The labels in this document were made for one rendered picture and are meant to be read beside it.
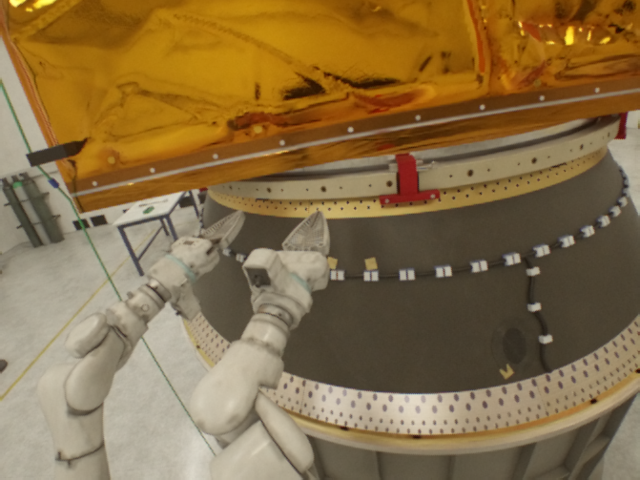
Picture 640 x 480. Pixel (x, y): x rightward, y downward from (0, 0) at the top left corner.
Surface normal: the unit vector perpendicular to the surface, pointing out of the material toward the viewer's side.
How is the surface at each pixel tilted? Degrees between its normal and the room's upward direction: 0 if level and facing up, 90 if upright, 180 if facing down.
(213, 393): 10
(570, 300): 62
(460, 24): 90
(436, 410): 43
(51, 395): 56
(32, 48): 99
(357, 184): 90
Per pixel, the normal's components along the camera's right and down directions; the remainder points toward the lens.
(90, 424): 0.94, -0.29
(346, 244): -0.36, -0.05
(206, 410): -0.32, -0.75
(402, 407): -0.27, -0.37
